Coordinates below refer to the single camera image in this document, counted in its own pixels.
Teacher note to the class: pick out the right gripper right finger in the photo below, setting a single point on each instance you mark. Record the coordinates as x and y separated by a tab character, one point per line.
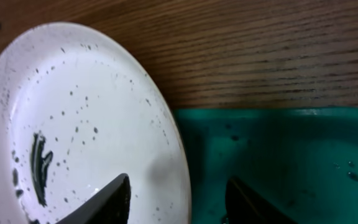
245	206

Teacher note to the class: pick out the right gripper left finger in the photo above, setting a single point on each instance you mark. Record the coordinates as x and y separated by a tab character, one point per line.
111	205

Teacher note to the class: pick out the white plate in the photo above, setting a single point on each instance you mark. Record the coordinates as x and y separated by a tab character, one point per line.
77	110

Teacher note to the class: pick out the teal plastic tray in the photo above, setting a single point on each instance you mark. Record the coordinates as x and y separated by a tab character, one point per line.
304	162

